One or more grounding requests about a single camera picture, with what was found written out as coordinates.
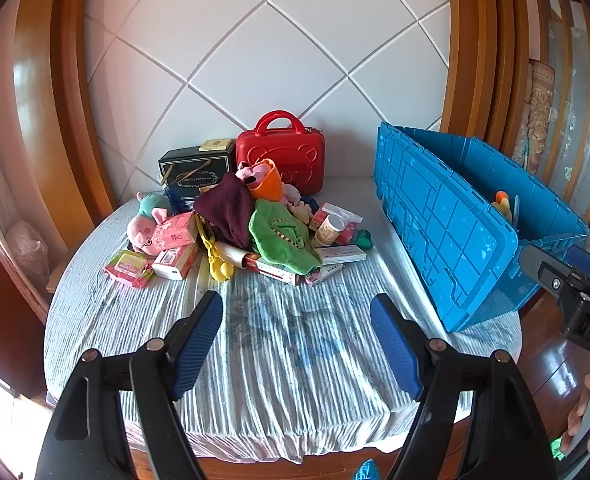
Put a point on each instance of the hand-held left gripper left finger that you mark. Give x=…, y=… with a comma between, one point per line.
x=200, y=345

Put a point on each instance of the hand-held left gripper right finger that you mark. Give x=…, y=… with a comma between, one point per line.
x=395, y=345

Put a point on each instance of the blue plastic crate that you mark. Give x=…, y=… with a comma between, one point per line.
x=440, y=220

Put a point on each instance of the green crocodile plush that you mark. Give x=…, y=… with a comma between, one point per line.
x=275, y=232

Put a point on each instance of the maroon knit cloth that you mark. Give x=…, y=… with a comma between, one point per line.
x=225, y=207

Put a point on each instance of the person's right hand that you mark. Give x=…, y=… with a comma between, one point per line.
x=580, y=420

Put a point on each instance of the orange toy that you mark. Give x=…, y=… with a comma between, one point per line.
x=501, y=207

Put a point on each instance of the yellow plastic toy tongs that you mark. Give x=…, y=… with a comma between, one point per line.
x=220, y=267

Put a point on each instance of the white pink box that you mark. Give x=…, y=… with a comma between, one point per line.
x=175, y=262

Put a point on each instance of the white cylindrical tube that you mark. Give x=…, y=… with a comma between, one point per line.
x=232, y=256

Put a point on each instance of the pink striped box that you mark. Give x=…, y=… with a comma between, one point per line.
x=325, y=274

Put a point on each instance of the white red flat box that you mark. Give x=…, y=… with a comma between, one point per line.
x=275, y=272

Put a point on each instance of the white medicine box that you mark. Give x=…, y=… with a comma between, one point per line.
x=342, y=254

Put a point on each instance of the pink wipes packet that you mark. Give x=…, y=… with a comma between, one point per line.
x=127, y=267

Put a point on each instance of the small green toy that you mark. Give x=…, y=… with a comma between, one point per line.
x=364, y=240

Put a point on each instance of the pink carton box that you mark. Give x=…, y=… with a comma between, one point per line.
x=175, y=230

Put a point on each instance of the teal object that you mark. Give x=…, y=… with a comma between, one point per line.
x=367, y=471

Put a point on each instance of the pig plush teal shirt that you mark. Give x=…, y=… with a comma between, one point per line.
x=147, y=225

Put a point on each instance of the white pill bottle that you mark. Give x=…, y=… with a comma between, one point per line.
x=329, y=230

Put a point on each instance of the pink tissue pack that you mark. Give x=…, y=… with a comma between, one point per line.
x=347, y=220

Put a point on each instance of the blue tinsel toy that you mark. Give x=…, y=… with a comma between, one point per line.
x=177, y=202

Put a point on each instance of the rolled patterned carpet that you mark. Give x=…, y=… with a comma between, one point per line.
x=537, y=110

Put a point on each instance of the wooden frosted glass door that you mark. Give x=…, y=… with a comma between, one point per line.
x=580, y=110

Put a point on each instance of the blue cloth item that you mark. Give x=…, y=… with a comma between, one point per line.
x=314, y=205

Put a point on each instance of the white mouse plush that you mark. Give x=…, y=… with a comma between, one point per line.
x=302, y=210

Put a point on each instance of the black gift box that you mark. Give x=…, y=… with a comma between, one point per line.
x=190, y=172

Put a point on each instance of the pink pig plush, orange dress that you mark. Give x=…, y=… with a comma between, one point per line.
x=267, y=182

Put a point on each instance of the clear plastic bag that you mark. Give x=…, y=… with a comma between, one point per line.
x=27, y=255

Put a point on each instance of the small gold box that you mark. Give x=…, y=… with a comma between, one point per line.
x=216, y=145

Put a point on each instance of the red hard-shell case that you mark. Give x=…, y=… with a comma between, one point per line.
x=295, y=160

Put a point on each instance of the wooden bed frame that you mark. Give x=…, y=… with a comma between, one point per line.
x=70, y=110

